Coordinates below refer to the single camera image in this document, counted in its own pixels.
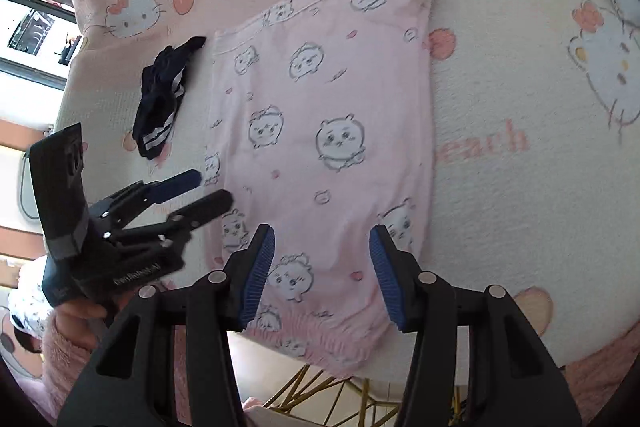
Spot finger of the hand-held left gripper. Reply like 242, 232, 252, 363
107, 189, 236, 248
90, 170, 203, 220

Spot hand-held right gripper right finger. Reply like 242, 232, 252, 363
369, 224, 583, 427

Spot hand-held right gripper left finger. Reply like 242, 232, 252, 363
56, 223, 277, 427

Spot pink printed pajama pants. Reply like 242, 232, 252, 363
202, 0, 437, 380

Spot person's left forearm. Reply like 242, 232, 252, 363
39, 307, 113, 427

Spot person's left hand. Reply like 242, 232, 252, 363
52, 294, 133, 354

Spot navy shorts with white stripes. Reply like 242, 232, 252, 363
132, 37, 207, 159

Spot pink and cream printed blanket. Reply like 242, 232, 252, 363
52, 0, 640, 368

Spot pink fleece robe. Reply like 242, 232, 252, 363
562, 342, 636, 427

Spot gold wire side table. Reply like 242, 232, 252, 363
245, 363, 463, 427

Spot black wall oven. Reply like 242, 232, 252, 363
7, 9, 56, 55

